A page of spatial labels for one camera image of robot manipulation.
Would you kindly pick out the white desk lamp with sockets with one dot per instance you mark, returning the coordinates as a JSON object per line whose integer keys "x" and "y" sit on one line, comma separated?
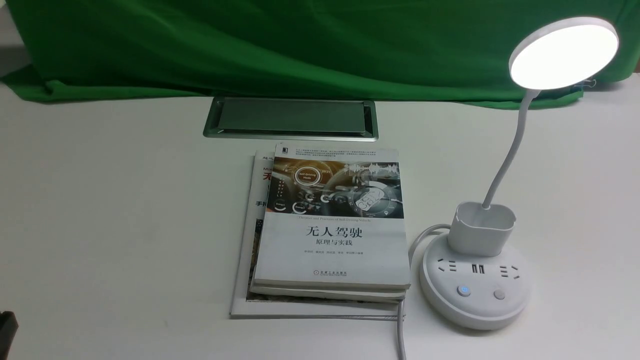
{"x": 469, "y": 274}

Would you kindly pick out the white self-driving textbook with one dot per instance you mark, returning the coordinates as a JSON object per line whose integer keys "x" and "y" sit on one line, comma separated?
{"x": 334, "y": 226}

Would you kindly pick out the large white book underneath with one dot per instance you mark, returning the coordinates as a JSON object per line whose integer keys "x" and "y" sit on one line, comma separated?
{"x": 249, "y": 305}

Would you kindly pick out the green backdrop cloth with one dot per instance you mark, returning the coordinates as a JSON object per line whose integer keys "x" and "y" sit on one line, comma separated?
{"x": 383, "y": 50}

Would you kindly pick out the binder clip on cloth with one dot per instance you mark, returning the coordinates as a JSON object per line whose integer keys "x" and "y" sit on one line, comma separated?
{"x": 585, "y": 85}

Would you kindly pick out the black object at left edge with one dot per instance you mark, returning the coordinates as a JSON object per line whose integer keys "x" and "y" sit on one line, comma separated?
{"x": 8, "y": 329}

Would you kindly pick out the silver desk cable grommet box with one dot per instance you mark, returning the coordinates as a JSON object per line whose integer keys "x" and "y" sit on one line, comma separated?
{"x": 292, "y": 119}

